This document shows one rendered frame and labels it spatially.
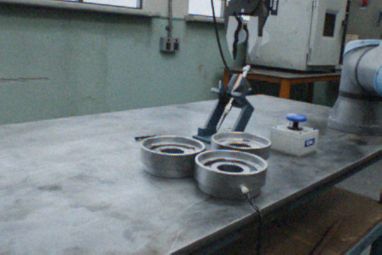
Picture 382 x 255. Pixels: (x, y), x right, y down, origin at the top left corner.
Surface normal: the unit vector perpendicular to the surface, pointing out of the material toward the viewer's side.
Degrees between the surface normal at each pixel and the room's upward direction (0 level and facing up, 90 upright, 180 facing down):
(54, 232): 0
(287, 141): 90
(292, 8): 90
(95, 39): 90
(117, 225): 0
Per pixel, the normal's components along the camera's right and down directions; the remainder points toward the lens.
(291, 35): -0.70, 0.15
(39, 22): 0.71, 0.19
